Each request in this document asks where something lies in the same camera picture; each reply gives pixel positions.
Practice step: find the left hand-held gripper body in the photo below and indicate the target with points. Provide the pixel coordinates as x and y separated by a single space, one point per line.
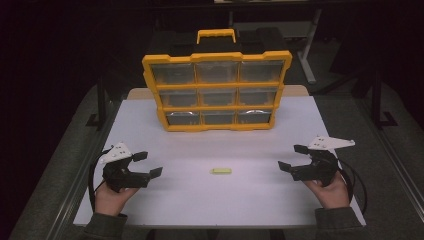
125 176

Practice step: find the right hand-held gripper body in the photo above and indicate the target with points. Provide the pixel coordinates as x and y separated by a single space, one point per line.
321 166

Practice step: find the person's left hand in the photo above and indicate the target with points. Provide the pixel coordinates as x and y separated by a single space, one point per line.
111 201

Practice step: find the person's right hand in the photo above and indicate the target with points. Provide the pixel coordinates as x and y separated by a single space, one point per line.
333 195

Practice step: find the tan wooden board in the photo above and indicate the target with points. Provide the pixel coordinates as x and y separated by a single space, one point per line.
140 93

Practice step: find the black metal stand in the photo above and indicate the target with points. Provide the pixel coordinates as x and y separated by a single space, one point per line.
377 100
101 100

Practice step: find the yellow organizer with clear drawers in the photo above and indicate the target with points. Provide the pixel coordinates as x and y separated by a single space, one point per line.
216 88

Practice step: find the grey metal rail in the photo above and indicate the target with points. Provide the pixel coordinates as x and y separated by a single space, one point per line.
393 166

